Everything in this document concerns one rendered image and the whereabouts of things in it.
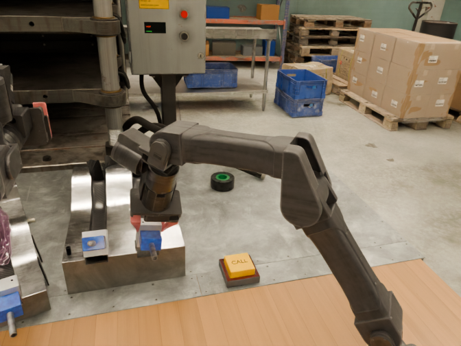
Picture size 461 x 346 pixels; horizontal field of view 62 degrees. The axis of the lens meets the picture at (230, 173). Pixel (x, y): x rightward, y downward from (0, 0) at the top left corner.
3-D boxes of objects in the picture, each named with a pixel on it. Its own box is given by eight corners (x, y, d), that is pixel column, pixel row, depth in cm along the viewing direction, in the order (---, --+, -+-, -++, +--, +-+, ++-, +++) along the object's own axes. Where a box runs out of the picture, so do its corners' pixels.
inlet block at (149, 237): (165, 270, 76) (169, 246, 75) (140, 270, 75) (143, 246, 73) (157, 239, 88) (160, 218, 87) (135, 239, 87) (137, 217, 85)
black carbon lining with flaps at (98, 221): (156, 240, 91) (154, 206, 86) (84, 250, 87) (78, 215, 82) (145, 174, 120) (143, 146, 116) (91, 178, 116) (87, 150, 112)
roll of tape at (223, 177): (205, 185, 129) (206, 176, 128) (221, 178, 135) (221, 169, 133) (222, 194, 125) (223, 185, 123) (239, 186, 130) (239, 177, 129)
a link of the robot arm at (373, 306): (372, 353, 65) (275, 195, 60) (375, 325, 71) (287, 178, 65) (408, 349, 62) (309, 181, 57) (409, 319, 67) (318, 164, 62)
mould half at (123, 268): (185, 276, 90) (184, 229, 84) (68, 294, 84) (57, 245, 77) (161, 178, 133) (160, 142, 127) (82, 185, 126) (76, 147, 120)
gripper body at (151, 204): (129, 193, 79) (132, 169, 74) (177, 195, 83) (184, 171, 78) (129, 219, 75) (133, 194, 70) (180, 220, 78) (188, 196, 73)
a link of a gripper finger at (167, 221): (138, 217, 86) (143, 189, 79) (169, 217, 88) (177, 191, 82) (139, 242, 81) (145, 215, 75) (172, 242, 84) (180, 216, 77)
